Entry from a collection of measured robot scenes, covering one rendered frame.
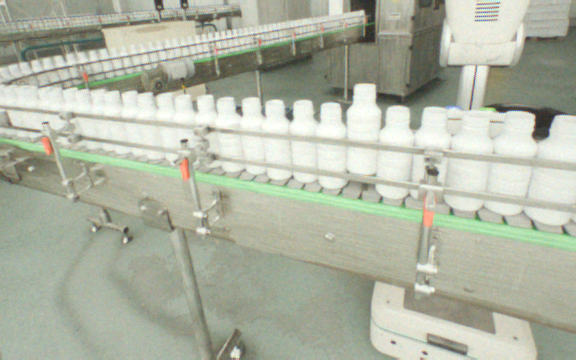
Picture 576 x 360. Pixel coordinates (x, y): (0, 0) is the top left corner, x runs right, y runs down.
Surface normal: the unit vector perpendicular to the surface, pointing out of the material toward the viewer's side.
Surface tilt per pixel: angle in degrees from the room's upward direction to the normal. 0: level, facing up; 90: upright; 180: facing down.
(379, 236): 90
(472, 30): 90
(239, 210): 90
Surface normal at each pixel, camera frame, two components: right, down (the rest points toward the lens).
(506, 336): -0.07, -0.93
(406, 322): -0.27, -0.61
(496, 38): -0.40, 0.36
